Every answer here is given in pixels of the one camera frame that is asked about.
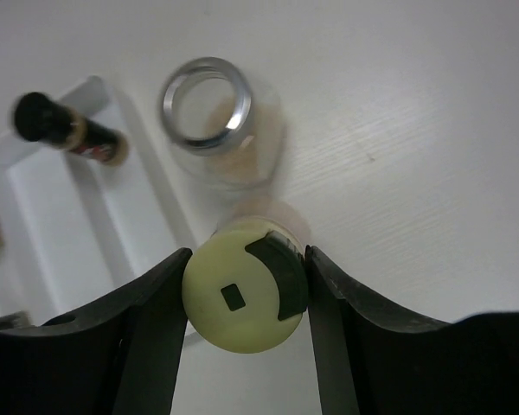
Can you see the cream flip cap bottle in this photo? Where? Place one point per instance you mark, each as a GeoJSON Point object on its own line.
{"type": "Point", "coordinates": [245, 289]}

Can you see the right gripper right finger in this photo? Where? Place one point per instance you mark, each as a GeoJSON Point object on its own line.
{"type": "Point", "coordinates": [374, 356]}

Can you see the white divided tray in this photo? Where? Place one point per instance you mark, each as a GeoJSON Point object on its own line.
{"type": "Point", "coordinates": [73, 229]}

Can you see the small black cap spice jar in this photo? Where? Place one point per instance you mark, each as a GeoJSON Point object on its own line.
{"type": "Point", "coordinates": [38, 119]}

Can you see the glass jar silver rim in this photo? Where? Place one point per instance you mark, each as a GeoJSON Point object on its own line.
{"type": "Point", "coordinates": [225, 124]}

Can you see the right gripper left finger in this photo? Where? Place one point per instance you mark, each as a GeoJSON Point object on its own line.
{"type": "Point", "coordinates": [118, 354]}

